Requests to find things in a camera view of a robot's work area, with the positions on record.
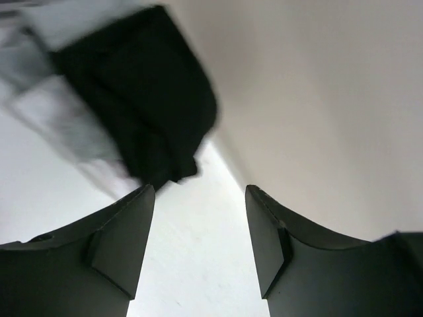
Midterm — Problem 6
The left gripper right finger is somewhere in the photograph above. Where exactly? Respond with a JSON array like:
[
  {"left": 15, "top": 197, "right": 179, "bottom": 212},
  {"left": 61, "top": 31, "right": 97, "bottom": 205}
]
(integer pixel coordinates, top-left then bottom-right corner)
[{"left": 245, "top": 185, "right": 422, "bottom": 316}]

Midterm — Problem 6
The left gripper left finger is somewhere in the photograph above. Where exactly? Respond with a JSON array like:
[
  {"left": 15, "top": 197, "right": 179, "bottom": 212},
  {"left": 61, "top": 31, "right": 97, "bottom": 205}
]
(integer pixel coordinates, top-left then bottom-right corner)
[{"left": 1, "top": 186, "right": 155, "bottom": 316}]

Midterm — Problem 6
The black tank top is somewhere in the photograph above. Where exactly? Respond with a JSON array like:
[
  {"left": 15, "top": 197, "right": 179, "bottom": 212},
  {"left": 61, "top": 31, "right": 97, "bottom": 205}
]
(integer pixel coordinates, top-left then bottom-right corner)
[{"left": 50, "top": 5, "right": 217, "bottom": 190}]

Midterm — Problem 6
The folded grey tank top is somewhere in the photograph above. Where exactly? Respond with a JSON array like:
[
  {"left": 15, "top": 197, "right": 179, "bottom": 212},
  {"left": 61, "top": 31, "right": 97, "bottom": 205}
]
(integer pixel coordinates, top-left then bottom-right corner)
[{"left": 1, "top": 26, "right": 122, "bottom": 164}]

